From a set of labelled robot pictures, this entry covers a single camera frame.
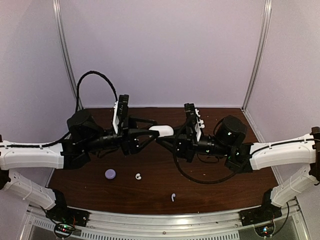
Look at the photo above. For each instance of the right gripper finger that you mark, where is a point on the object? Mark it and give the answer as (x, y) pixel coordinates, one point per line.
(167, 143)
(179, 130)

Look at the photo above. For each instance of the right aluminium frame post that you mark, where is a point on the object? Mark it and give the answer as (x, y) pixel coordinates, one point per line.
(264, 32)

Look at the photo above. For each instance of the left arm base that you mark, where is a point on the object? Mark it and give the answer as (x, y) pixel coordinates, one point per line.
(67, 225)

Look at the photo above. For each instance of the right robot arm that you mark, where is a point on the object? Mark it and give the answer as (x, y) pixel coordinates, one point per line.
(227, 142)

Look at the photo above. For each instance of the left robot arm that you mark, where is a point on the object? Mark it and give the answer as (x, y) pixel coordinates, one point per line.
(83, 139)

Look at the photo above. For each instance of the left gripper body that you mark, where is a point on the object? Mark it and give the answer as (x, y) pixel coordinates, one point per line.
(123, 141)

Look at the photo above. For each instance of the white clip earbud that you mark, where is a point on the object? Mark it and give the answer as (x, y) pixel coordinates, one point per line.
(138, 176)

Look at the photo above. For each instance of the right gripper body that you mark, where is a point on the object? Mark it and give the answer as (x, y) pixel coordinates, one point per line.
(189, 150)

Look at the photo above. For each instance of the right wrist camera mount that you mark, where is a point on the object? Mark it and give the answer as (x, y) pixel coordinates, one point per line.
(195, 125)

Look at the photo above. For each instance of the white stem earbud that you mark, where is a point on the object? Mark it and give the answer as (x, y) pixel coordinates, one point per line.
(173, 196)

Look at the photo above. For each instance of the white charging case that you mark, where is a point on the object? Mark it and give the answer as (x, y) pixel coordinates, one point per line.
(163, 130)

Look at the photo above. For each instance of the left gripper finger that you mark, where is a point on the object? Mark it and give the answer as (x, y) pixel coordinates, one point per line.
(143, 137)
(136, 120)

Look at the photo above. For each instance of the aluminium frame post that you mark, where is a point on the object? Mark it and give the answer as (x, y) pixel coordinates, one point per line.
(64, 47)
(264, 32)

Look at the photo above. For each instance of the front aluminium rail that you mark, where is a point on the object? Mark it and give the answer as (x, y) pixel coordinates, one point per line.
(223, 225)

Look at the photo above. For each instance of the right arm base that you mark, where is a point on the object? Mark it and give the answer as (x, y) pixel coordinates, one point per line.
(262, 218)

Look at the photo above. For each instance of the left aluminium frame post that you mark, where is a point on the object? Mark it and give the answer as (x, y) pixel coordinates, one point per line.
(64, 47)

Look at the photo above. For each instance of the purple round charging case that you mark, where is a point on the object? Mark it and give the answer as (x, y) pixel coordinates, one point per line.
(110, 174)

